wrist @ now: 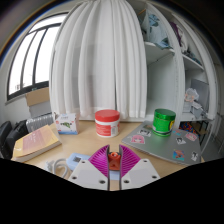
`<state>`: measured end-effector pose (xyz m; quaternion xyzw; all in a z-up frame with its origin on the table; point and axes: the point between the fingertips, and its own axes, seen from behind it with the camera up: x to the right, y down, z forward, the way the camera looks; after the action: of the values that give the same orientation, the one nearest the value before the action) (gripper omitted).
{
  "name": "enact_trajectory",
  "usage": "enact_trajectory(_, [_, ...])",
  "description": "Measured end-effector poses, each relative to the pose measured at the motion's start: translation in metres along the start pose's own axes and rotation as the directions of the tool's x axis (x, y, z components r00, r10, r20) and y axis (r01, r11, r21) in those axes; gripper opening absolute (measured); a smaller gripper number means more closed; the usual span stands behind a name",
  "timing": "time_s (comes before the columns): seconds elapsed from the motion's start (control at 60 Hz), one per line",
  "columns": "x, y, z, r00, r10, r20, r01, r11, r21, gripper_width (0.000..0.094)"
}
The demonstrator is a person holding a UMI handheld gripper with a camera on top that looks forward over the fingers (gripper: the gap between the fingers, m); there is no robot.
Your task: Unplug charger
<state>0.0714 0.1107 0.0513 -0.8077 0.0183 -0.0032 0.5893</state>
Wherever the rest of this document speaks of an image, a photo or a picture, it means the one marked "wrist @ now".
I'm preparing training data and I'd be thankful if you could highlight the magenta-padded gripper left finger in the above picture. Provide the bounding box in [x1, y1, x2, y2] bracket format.
[68, 144, 111, 191]

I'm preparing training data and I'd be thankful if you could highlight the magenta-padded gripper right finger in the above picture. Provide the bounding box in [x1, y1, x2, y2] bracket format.
[118, 144, 161, 191]

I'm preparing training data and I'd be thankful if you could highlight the orange charger block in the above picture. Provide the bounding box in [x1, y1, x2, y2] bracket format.
[107, 150, 122, 172]

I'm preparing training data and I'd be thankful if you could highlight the silver laptop with stickers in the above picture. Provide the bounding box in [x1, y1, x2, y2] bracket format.
[120, 121, 202, 167]

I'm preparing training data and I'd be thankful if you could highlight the white jar with red lid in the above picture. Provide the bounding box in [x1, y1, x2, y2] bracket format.
[94, 109, 121, 138]

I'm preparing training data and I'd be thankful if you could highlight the small white printed box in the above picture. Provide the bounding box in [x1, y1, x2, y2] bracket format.
[54, 112, 80, 136]

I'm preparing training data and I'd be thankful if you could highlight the green metal tin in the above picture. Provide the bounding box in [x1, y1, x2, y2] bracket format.
[152, 108, 177, 138]

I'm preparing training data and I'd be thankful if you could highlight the yellow and pink book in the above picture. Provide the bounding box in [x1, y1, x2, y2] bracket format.
[11, 124, 63, 163]

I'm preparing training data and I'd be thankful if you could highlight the colourful patterned bag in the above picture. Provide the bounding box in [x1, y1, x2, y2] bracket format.
[179, 121, 201, 136]

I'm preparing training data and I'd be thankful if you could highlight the white ribbed radiator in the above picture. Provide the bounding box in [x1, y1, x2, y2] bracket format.
[25, 112, 56, 133]

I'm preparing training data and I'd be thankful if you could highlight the black bag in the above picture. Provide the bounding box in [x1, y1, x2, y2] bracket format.
[3, 119, 30, 160]

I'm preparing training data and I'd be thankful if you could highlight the grey box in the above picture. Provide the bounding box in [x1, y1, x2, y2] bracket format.
[29, 99, 53, 118]

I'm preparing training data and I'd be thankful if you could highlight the black suitcase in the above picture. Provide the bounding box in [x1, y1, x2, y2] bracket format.
[0, 120, 14, 158]

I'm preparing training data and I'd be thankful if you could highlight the brown cardboard box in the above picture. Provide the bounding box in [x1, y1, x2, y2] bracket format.
[25, 86, 51, 108]

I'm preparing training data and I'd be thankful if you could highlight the white shelf unit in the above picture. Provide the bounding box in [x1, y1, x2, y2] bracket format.
[128, 0, 218, 123]

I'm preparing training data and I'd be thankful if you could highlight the white curtain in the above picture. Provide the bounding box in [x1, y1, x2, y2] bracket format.
[49, 0, 148, 121]

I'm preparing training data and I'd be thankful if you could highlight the dark-framed window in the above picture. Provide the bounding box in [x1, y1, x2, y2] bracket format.
[5, 12, 69, 102]

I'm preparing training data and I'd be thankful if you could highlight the white power strip cable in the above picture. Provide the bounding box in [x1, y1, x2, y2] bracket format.
[44, 158, 73, 180]

